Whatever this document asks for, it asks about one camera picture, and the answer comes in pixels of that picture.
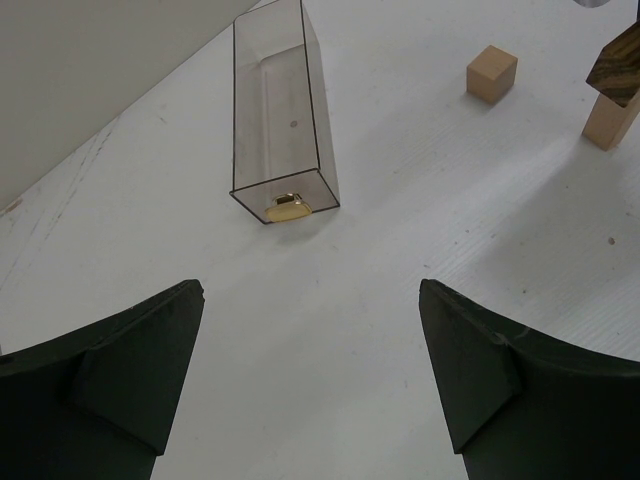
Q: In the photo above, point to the clear plastic box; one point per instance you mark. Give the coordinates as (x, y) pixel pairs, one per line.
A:
(283, 157)

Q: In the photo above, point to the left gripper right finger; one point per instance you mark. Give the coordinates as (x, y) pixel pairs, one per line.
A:
(520, 404)

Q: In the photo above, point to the small light wood cube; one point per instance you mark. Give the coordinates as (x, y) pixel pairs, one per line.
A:
(491, 75)

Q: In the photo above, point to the striped dark wood block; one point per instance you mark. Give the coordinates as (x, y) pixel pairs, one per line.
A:
(615, 74)

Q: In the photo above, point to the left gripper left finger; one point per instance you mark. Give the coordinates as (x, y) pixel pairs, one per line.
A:
(99, 402)

